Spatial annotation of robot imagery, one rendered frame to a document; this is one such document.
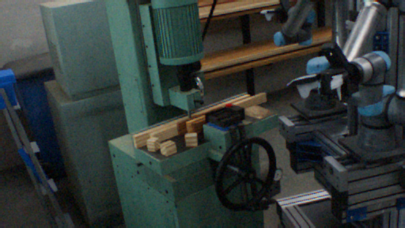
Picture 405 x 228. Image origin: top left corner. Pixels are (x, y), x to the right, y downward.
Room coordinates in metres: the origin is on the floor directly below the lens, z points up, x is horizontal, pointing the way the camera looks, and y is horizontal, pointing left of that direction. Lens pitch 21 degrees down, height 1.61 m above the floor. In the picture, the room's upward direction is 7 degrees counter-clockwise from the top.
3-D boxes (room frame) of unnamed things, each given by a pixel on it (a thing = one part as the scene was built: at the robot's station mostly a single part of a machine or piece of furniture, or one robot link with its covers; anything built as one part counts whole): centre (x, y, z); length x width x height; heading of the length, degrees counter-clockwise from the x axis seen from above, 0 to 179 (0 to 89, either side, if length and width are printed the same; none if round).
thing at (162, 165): (1.67, -0.07, 0.87); 0.61 x 0.30 x 0.06; 123
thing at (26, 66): (3.41, 1.15, 0.48); 0.64 x 0.54 x 0.97; 117
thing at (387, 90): (1.54, -0.69, 0.98); 0.13 x 0.12 x 0.14; 35
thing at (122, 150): (1.84, 0.10, 0.76); 0.57 x 0.45 x 0.09; 33
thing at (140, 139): (1.78, 0.00, 0.93); 0.60 x 0.02 x 0.05; 123
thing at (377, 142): (1.54, -0.68, 0.87); 0.15 x 0.15 x 0.10
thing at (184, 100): (1.76, 0.04, 1.03); 0.14 x 0.07 x 0.09; 33
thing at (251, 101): (1.80, -0.07, 0.92); 0.61 x 0.02 x 0.04; 123
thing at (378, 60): (1.28, -0.55, 1.21); 0.11 x 0.08 x 0.09; 125
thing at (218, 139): (1.60, -0.11, 0.92); 0.15 x 0.13 x 0.09; 123
